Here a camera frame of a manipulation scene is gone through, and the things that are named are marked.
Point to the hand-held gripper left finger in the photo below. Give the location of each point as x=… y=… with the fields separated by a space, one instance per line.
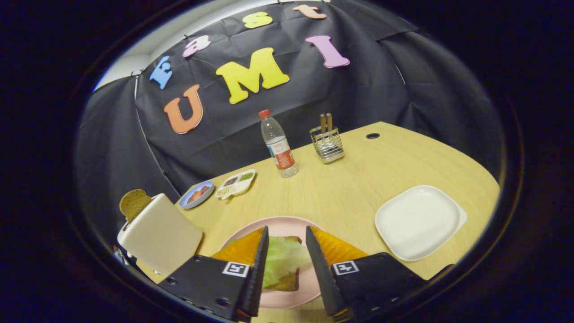
x=253 y=278

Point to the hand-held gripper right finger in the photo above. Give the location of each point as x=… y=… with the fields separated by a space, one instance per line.
x=320 y=278

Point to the green lettuce leaf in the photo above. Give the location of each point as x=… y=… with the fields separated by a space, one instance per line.
x=282 y=258

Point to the brown bread slice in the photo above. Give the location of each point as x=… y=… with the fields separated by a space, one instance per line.
x=287 y=283
x=134 y=204

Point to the round pink plate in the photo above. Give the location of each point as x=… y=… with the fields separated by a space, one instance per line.
x=287 y=226

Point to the white divided condiment tray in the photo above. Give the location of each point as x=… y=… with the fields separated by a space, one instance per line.
x=235 y=184

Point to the small blue plate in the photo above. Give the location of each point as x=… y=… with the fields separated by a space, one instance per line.
x=188 y=204

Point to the white toaster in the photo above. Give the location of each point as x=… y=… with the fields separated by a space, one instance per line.
x=161 y=240

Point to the red food slices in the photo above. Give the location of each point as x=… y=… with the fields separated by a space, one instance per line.
x=198 y=194

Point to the white square plate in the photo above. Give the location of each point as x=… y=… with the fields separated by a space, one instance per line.
x=417 y=222

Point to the clear water bottle red cap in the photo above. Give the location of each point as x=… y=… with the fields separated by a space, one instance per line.
x=280 y=148

